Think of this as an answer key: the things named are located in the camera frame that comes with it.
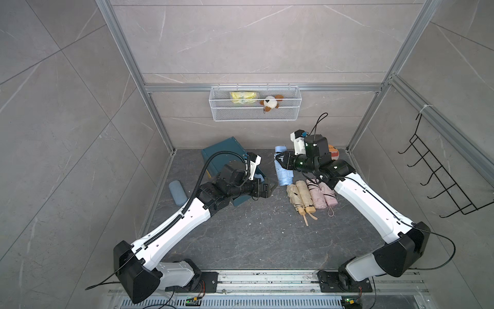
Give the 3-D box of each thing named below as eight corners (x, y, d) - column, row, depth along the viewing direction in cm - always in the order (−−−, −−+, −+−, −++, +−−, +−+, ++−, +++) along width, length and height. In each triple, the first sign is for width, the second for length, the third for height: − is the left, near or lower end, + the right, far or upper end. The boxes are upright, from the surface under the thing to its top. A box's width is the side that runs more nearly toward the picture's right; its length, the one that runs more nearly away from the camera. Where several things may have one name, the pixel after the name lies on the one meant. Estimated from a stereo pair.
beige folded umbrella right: (307, 220, 91) (308, 217, 88) (293, 184, 105) (295, 180, 102) (317, 219, 92) (319, 215, 89) (303, 183, 105) (304, 179, 102)
